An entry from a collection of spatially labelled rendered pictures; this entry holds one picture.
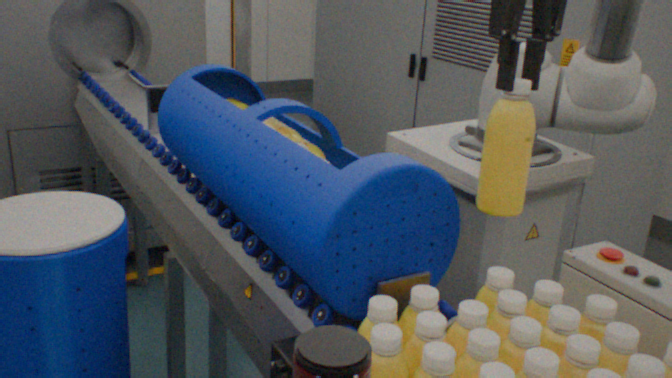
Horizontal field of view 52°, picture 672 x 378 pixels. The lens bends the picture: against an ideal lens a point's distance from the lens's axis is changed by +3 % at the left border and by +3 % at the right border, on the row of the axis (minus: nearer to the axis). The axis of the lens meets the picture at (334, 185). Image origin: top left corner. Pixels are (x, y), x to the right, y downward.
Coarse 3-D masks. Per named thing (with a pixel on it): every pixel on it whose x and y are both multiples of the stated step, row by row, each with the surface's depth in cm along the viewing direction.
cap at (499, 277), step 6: (492, 270) 103; (498, 270) 103; (504, 270) 103; (510, 270) 103; (492, 276) 101; (498, 276) 101; (504, 276) 101; (510, 276) 101; (492, 282) 102; (498, 282) 101; (504, 282) 101; (510, 282) 101
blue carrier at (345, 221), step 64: (192, 128) 152; (256, 128) 132; (320, 128) 149; (256, 192) 122; (320, 192) 107; (384, 192) 106; (448, 192) 112; (320, 256) 103; (384, 256) 110; (448, 256) 117
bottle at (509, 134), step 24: (504, 96) 97; (528, 96) 96; (504, 120) 96; (528, 120) 96; (504, 144) 97; (528, 144) 97; (480, 168) 101; (504, 168) 97; (528, 168) 99; (480, 192) 101; (504, 192) 99; (504, 216) 100
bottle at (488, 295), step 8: (488, 288) 103; (496, 288) 102; (504, 288) 102; (512, 288) 102; (480, 296) 103; (488, 296) 102; (496, 296) 102; (488, 304) 102; (496, 304) 101; (488, 312) 102
